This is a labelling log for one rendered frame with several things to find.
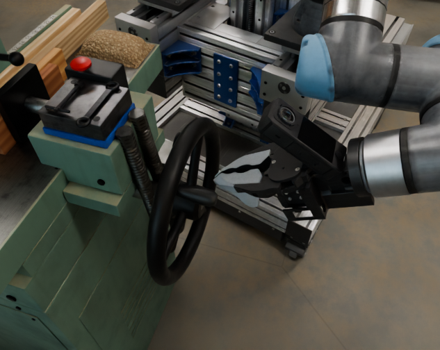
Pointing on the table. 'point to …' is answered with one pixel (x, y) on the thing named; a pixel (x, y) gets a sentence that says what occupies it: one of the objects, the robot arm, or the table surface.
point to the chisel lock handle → (16, 58)
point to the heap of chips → (116, 48)
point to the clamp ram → (21, 101)
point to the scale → (31, 34)
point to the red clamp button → (80, 64)
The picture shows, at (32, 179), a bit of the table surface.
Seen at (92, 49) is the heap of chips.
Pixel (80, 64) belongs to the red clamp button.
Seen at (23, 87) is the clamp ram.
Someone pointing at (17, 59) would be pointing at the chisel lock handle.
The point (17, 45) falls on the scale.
